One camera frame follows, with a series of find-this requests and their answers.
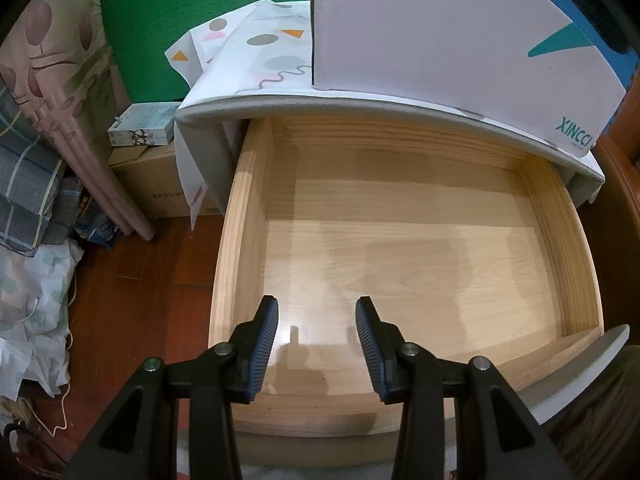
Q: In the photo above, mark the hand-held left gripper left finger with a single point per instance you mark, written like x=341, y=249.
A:
x=260, y=350

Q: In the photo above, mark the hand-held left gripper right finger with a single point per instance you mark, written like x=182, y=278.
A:
x=372, y=350

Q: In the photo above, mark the wooden drawer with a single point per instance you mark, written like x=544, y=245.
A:
x=400, y=260

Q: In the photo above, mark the white cardboard box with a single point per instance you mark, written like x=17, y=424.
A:
x=425, y=25

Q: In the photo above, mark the brown cardboard box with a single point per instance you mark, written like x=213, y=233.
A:
x=150, y=180

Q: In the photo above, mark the blue snack package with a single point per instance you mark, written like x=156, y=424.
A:
x=97, y=225

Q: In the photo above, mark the white floral cloth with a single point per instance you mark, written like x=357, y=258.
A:
x=40, y=285

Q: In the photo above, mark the person's leg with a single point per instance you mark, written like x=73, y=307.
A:
x=600, y=420

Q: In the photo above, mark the small white teal box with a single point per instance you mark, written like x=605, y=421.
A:
x=145, y=120

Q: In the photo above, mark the grey plaid blanket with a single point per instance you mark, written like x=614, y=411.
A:
x=25, y=185

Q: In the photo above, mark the white patterned cover sheet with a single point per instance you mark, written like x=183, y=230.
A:
x=270, y=60

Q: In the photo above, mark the brown wooden furniture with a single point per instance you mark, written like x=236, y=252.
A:
x=615, y=185

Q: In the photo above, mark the green foam mat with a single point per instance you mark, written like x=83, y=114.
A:
x=200, y=10

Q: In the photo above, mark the pink patterned curtain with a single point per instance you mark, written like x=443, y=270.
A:
x=60, y=60

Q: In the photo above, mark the blue foam mat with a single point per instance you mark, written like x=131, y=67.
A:
x=585, y=5

